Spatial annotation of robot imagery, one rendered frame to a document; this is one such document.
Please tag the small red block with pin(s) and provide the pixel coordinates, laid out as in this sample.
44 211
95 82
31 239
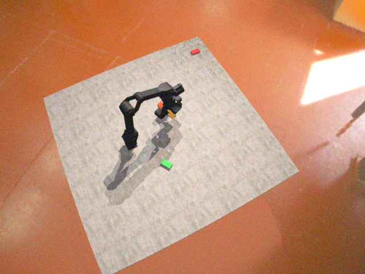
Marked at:
195 51

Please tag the yellow bar with orange block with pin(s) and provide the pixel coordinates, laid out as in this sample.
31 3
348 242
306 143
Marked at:
170 114

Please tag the green flat bar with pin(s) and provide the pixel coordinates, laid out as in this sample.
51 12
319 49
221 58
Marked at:
166 163

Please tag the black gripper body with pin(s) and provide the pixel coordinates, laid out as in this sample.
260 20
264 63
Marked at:
161 113

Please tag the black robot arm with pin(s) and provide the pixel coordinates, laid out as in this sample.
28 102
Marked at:
163 91

